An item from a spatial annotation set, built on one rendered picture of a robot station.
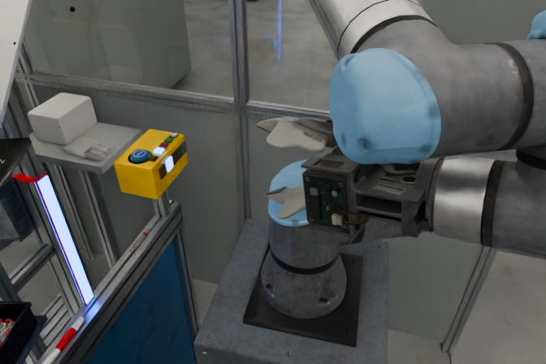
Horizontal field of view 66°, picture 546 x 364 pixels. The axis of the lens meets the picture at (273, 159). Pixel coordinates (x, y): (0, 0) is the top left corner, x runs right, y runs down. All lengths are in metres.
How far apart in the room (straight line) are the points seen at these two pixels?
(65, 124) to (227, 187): 0.59
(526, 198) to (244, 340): 0.49
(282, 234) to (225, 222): 1.08
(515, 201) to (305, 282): 0.40
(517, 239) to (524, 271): 2.07
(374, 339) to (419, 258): 0.89
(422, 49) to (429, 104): 0.04
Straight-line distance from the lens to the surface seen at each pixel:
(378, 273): 0.83
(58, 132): 1.53
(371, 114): 0.25
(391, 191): 0.38
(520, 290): 2.35
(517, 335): 2.18
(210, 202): 1.67
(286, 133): 0.45
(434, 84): 0.27
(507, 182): 0.38
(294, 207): 0.48
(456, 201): 0.38
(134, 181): 1.02
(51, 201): 0.83
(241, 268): 0.81
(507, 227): 0.38
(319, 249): 0.64
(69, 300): 1.84
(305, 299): 0.70
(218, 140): 1.47
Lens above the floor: 1.61
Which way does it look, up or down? 34 degrees down
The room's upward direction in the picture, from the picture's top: straight up
